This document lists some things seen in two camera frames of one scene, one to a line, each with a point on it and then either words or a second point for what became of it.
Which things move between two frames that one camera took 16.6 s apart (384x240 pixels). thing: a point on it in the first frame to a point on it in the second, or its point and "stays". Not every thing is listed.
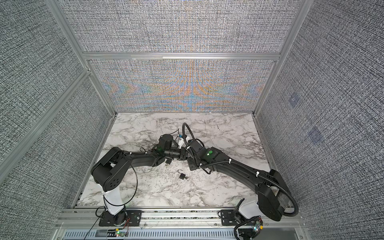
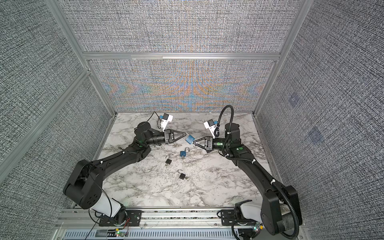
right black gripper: [190, 165] to [209, 143]
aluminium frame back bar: [181, 56] stays
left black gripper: [183, 154] to [169, 138]
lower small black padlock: [182, 176] stays
